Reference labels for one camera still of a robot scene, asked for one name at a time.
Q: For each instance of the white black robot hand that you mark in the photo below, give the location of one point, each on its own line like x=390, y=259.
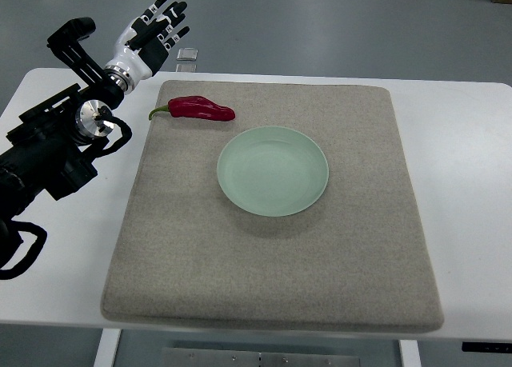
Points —
x=143, y=47

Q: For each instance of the red pepper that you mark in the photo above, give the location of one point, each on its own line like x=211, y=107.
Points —
x=195, y=107

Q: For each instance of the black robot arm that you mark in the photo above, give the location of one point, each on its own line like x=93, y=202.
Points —
x=58, y=140

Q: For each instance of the pale green plate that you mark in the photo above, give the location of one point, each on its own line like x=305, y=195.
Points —
x=272, y=171

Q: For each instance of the clear plastic floor piece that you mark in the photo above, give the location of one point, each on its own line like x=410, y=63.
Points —
x=186, y=60

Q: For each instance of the left white table leg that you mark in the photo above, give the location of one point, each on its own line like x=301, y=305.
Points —
x=107, y=348

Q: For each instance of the white table leg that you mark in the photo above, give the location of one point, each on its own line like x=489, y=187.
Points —
x=409, y=352
x=107, y=348

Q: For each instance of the beige fabric mat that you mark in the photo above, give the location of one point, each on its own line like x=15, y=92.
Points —
x=298, y=214

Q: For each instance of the right white table leg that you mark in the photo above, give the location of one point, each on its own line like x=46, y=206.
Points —
x=409, y=352

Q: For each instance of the black table control panel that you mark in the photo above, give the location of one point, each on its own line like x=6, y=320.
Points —
x=486, y=347

